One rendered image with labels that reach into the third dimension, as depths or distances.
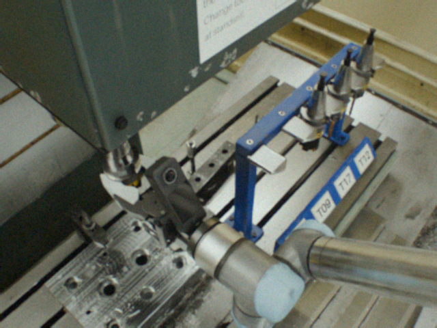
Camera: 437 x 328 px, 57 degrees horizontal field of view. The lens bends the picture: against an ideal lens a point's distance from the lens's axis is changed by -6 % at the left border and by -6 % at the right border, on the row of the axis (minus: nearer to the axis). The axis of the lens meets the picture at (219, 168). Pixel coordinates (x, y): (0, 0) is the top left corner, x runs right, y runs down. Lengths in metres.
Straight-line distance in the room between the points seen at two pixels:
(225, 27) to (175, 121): 1.45
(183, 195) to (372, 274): 0.29
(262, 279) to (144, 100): 0.32
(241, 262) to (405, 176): 0.99
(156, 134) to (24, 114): 0.79
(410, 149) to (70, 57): 1.35
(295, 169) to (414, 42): 0.56
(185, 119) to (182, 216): 1.23
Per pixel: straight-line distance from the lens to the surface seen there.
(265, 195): 1.17
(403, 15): 1.44
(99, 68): 0.30
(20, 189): 1.24
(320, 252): 0.68
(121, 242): 1.01
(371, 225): 1.39
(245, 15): 0.40
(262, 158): 0.83
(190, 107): 1.88
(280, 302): 0.58
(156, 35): 0.32
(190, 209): 0.62
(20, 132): 1.13
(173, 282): 0.94
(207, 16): 0.36
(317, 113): 0.90
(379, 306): 1.27
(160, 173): 0.58
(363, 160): 1.26
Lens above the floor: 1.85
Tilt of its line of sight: 51 degrees down
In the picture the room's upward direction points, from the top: 1 degrees counter-clockwise
